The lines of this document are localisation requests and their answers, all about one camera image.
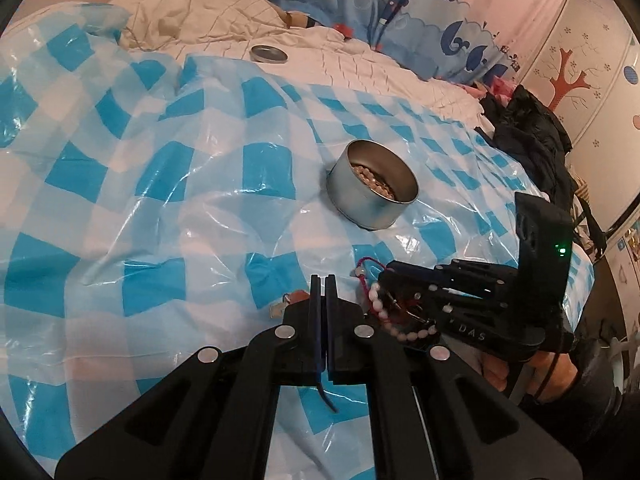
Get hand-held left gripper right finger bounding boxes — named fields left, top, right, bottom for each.
left=325, top=274, right=586, bottom=480

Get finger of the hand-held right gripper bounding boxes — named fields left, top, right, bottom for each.
left=376, top=270, right=503, bottom=332
left=387, top=258, right=522, bottom=292

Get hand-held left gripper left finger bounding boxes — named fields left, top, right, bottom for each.
left=54, top=274, right=326, bottom=480

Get silver bangle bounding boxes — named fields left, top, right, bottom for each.
left=390, top=296, right=438, bottom=326

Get orange and silver pendant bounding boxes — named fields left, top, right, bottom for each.
left=270, top=291, right=308, bottom=319

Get pink bead bracelet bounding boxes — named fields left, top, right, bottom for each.
left=369, top=282, right=441, bottom=343

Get red bracelet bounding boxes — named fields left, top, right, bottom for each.
left=352, top=255, right=426, bottom=322

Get black cord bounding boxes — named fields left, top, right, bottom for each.
left=317, top=380, right=340, bottom=415

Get round metal tin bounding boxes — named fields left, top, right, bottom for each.
left=326, top=140, right=420, bottom=231

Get brown bead bracelet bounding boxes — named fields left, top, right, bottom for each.
left=350, top=162, right=397, bottom=200

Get person's right hand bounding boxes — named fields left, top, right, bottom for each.
left=477, top=350, right=581, bottom=403

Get black clothing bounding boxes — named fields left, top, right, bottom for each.
left=477, top=84, right=608, bottom=261

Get blue checked plastic sheet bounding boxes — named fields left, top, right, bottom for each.
left=0, top=2, right=596, bottom=480

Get pink cloth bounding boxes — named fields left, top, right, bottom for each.
left=462, top=77, right=518, bottom=105

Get tree print wardrobe door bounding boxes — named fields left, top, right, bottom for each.
left=515, top=0, right=640, bottom=241

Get whale print curtain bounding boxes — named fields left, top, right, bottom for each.
left=212, top=0, right=581, bottom=86

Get round metal tin lid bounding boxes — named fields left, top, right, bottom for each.
left=250, top=45, right=289, bottom=65

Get white striped quilt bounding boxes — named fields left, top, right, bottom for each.
left=107, top=0, right=483, bottom=121

